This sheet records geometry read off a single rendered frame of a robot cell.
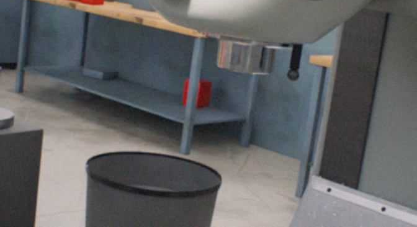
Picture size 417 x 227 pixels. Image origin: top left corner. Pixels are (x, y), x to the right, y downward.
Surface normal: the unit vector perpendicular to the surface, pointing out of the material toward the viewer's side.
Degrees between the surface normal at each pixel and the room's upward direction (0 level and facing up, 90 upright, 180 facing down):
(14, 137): 90
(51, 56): 90
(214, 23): 136
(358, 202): 63
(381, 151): 90
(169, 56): 90
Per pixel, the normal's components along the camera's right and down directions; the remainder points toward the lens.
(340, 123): -0.68, 0.05
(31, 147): 0.80, 0.22
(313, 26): 0.51, 0.74
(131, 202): -0.20, 0.22
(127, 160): 0.47, 0.16
